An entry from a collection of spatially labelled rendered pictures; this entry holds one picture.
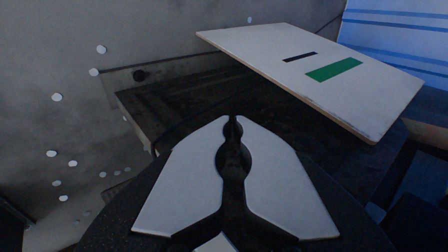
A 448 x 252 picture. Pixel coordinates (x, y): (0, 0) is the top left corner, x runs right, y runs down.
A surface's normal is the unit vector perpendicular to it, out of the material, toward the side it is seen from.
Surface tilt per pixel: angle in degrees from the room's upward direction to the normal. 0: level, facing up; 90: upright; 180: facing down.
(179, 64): 0
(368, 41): 90
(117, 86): 0
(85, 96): 0
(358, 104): 78
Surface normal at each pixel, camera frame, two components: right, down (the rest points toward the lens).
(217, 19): 0.62, 0.43
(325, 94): 0.11, -0.73
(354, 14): -0.78, 0.33
